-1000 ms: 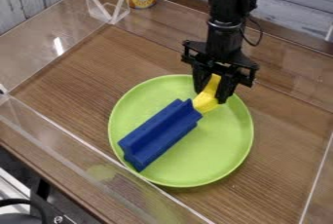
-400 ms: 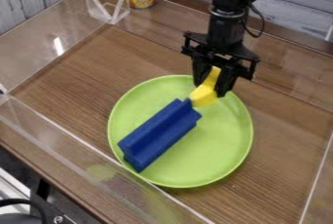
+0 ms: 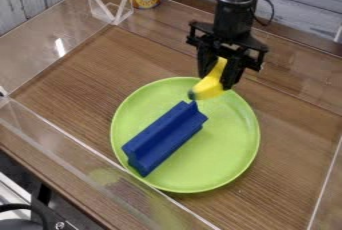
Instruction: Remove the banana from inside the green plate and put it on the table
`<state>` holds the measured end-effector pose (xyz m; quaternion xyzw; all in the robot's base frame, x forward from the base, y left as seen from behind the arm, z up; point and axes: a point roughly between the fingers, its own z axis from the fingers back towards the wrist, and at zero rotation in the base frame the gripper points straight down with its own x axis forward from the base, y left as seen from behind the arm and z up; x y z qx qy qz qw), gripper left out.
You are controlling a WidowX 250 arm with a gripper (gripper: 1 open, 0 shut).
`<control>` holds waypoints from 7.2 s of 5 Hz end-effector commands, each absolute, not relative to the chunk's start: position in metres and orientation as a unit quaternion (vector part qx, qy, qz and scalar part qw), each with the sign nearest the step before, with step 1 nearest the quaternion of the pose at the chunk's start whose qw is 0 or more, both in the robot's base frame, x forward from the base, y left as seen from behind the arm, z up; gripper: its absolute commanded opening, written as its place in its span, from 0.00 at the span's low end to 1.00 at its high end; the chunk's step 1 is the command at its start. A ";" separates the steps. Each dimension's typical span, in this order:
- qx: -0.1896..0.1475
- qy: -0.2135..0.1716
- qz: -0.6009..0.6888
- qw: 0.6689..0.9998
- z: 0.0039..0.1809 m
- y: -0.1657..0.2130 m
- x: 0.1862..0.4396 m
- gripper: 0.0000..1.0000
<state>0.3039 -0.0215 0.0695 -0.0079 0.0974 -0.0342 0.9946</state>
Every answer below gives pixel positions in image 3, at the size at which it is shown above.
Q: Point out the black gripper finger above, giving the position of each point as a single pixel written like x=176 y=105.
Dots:
x=208 y=59
x=233 y=71

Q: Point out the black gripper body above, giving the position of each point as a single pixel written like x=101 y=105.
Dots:
x=253 y=49

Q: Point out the yellow banana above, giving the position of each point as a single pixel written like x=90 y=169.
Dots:
x=210 y=87

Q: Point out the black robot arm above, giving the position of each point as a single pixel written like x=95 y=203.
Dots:
x=234 y=18

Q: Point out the green round plate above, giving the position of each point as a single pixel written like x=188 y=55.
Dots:
x=220 y=152

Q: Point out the blue plastic block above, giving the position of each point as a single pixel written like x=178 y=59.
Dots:
x=162 y=138

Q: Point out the clear acrylic enclosure wall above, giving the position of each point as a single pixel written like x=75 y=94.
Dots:
x=70 y=65

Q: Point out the black metal bracket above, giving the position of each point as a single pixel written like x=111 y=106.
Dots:
x=57 y=221

